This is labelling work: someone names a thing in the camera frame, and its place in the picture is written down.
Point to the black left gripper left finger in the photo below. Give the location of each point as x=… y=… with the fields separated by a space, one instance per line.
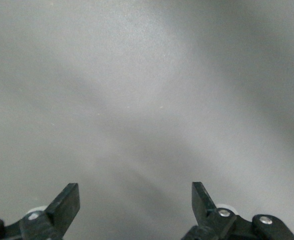
x=59 y=212

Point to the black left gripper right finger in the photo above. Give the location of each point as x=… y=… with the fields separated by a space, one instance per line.
x=206 y=207

